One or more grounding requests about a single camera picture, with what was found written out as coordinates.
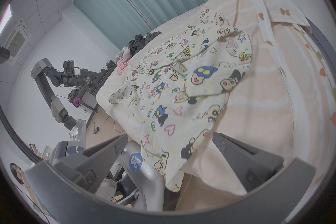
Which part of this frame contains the ceiling air conditioner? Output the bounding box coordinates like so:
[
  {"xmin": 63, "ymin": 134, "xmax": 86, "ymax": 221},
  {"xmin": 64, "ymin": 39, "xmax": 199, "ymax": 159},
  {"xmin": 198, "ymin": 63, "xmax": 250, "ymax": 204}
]
[{"xmin": 5, "ymin": 18, "xmax": 32, "ymax": 65}]

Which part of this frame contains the pink garment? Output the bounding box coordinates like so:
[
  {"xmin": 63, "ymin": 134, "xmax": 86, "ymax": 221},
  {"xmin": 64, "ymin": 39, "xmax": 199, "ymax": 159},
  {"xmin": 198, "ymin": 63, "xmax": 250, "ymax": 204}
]
[{"xmin": 116, "ymin": 56, "xmax": 132, "ymax": 77}]

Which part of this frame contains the black garment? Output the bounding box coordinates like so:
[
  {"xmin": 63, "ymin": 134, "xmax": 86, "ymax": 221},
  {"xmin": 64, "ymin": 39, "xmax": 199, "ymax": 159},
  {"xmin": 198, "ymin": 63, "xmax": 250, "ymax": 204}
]
[{"xmin": 128, "ymin": 35, "xmax": 147, "ymax": 56}]

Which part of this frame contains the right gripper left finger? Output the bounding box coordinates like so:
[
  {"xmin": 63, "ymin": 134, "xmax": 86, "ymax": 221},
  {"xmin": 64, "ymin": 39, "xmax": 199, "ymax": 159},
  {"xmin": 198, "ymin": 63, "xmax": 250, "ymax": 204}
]
[{"xmin": 54, "ymin": 134, "xmax": 128, "ymax": 195}]

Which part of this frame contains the white garment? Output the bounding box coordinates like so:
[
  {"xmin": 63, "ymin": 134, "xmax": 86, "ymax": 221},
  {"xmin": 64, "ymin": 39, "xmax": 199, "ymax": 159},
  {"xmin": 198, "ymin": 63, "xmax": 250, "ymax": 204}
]
[{"xmin": 117, "ymin": 47, "xmax": 131, "ymax": 59}]

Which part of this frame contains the dark grey garment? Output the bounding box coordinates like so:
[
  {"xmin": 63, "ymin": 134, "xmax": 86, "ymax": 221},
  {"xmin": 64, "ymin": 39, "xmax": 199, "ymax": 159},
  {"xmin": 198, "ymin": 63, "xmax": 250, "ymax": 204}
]
[{"xmin": 143, "ymin": 31, "xmax": 161, "ymax": 41}]

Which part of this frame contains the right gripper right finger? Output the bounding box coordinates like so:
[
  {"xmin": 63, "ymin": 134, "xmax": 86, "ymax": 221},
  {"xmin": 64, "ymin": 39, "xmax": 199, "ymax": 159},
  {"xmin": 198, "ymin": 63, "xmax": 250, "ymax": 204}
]
[{"xmin": 212, "ymin": 132, "xmax": 285, "ymax": 193}]

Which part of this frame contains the white printed pyjama top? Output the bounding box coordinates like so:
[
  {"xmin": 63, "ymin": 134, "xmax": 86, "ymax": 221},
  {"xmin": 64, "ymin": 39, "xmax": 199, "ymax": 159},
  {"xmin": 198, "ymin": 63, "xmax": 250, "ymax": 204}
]
[{"xmin": 108, "ymin": 8, "xmax": 254, "ymax": 192}]

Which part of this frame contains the bed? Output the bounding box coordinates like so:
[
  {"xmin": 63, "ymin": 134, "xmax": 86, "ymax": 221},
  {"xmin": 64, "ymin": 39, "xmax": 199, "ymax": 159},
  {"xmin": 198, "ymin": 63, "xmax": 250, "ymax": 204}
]
[{"xmin": 96, "ymin": 0, "xmax": 336, "ymax": 196}]

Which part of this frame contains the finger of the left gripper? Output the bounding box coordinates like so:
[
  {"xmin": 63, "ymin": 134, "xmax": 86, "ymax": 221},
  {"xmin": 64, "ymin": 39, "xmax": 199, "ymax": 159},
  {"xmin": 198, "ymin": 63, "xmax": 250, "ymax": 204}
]
[
  {"xmin": 88, "ymin": 78, "xmax": 106, "ymax": 89},
  {"xmin": 98, "ymin": 60, "xmax": 117, "ymax": 74}
]

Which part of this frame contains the white heart printed pillow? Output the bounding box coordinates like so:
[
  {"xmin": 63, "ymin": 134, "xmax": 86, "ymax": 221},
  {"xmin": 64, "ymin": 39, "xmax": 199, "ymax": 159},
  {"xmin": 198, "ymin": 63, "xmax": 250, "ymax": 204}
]
[{"xmin": 258, "ymin": 0, "xmax": 311, "ymax": 27}]

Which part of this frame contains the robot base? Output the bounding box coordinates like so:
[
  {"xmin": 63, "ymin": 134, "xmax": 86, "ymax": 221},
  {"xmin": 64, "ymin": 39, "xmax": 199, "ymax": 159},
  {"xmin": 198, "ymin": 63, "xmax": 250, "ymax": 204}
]
[{"xmin": 48, "ymin": 118, "xmax": 164, "ymax": 212}]

